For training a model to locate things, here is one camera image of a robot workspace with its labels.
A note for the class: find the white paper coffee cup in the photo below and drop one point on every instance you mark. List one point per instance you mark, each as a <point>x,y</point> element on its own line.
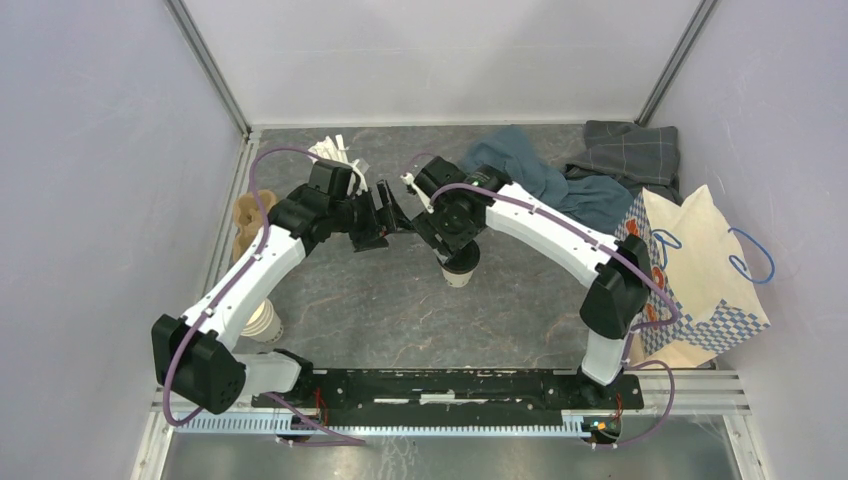
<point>457,275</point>

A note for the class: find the paper takeout bag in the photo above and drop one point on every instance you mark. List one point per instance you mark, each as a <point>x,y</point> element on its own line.
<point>710,304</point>

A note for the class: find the white wrapped straws bundle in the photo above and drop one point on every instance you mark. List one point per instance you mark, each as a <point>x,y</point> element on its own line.
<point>332,148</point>

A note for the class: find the cardboard cup carrier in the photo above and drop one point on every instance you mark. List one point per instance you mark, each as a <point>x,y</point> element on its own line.
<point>247,218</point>

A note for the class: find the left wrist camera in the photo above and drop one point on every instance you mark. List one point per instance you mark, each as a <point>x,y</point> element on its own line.
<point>359,172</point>

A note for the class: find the black plastic cup lid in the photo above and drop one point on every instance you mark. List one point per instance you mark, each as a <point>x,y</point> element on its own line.
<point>464,261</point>

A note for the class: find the blue cloth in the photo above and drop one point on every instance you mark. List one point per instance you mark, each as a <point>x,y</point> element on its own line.
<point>596,201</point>

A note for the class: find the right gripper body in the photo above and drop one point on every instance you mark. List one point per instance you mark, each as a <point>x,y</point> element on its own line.
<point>443,222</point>

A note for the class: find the stack of paper cups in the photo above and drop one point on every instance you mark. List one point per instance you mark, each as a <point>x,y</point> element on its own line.
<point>264,325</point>

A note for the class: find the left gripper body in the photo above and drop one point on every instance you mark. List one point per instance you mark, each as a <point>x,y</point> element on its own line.
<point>370,225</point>

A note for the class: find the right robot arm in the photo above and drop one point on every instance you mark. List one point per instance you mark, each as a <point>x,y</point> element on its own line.
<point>617,273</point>

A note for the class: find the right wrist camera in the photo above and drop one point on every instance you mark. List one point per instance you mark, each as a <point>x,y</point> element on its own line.
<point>409,181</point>

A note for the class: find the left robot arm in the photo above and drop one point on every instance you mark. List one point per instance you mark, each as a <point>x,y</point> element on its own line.
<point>193,354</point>

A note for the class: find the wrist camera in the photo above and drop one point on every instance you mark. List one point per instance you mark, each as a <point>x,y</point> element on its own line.
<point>409,181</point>
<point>359,172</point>

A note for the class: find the grey plaid cloth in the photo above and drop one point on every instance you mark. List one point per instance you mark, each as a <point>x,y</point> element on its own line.
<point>635,156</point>

